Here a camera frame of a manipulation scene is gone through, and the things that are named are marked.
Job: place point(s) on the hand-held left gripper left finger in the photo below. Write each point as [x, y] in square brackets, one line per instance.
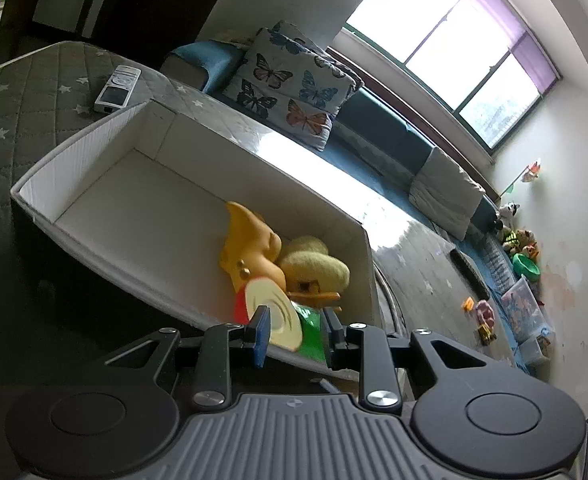
[262, 335]

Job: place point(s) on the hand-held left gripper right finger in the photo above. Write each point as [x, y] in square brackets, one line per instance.
[331, 340]

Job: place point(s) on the green block toy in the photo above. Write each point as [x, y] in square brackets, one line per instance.
[313, 335]

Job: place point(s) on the red apple slice toy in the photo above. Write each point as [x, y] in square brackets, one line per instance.
[281, 312]

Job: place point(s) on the yellow-green plush duck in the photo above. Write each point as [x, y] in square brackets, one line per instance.
[319, 270]

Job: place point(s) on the orange rubber animal toy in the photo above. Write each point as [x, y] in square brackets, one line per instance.
[249, 250]

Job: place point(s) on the grey cardboard box white inside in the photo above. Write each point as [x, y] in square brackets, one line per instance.
[138, 210]

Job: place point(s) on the white plastic container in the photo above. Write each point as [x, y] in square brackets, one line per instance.
[534, 351]

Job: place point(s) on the small yellow toy piece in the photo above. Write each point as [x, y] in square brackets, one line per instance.
[468, 304]

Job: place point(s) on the black remote control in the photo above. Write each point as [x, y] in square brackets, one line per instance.
[470, 272]

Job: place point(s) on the yellow toy vehicle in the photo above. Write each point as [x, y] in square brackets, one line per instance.
[487, 334]

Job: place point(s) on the pink toy figure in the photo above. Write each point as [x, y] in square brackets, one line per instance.
[485, 311]

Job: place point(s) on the white seat cushion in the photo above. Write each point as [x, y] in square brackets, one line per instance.
[449, 190]

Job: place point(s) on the clear plastic storage box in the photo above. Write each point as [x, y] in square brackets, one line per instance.
[524, 307]

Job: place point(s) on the green plastic bowl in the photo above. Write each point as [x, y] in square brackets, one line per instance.
[526, 265]

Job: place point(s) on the pile of small plush toys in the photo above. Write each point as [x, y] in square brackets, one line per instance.
[521, 240]

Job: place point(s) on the panda plush toy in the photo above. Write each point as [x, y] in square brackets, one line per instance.
[508, 212]

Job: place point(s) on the blue sofa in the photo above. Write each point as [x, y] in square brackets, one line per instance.
[389, 130]

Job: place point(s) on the large butterfly print pillow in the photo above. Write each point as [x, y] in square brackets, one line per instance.
[284, 90]

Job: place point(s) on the colourful pinwheel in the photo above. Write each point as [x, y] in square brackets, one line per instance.
[530, 174]

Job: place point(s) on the small butterfly print pillow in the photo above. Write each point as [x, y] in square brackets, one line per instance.
[334, 62]

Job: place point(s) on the white remote control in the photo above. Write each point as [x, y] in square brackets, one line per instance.
[117, 89]

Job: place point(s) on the dark wooden sideboard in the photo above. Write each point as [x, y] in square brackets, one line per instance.
[73, 0]

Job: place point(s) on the window with dark frame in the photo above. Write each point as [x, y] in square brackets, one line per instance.
[444, 30]

